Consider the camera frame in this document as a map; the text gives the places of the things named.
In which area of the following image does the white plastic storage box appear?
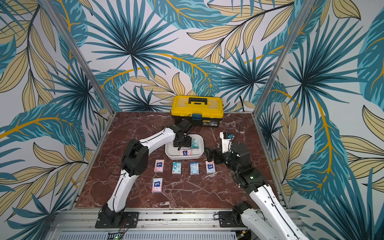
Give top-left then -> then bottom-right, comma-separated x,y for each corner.
165,134 -> 205,161

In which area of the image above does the pink tempo tissue pack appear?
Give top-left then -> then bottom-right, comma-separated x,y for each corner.
152,178 -> 163,193
154,160 -> 165,173
206,161 -> 216,174

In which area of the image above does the teal cartoon tissue pack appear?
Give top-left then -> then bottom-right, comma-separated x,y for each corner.
172,162 -> 182,175

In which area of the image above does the blue cartoon tissue pack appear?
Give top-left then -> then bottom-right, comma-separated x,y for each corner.
190,163 -> 200,175

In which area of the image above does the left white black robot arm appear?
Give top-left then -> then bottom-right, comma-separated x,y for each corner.
98,120 -> 192,226

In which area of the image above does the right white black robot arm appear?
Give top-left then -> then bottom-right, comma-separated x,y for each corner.
205,132 -> 308,240

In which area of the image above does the yellow black toolbox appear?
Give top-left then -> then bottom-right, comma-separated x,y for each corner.
171,96 -> 224,128

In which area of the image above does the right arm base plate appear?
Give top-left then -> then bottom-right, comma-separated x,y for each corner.
214,209 -> 263,228

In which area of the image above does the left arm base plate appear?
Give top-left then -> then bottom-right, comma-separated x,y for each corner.
95,212 -> 139,229

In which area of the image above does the aluminium front rail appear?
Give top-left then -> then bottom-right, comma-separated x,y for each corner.
45,209 -> 308,240

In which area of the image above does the right aluminium corner post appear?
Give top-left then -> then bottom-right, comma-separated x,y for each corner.
253,1 -> 315,119

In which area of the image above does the aluminium corner post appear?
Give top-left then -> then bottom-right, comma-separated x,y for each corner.
253,1 -> 315,119
39,0 -> 115,115

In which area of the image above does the left aluminium corner post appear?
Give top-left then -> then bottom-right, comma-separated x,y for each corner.
39,0 -> 115,115

